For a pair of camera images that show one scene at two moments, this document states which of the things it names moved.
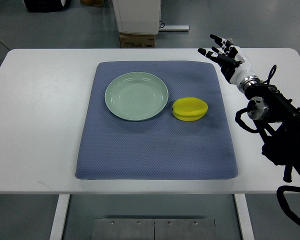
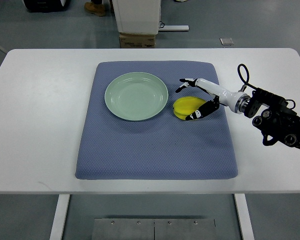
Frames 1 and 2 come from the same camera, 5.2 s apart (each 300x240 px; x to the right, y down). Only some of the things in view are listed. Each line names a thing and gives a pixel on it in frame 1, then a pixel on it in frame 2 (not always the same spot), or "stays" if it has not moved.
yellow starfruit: (189, 109) stays
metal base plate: (154, 229) stays
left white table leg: (61, 212) stays
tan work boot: (97, 3) to (97, 9)
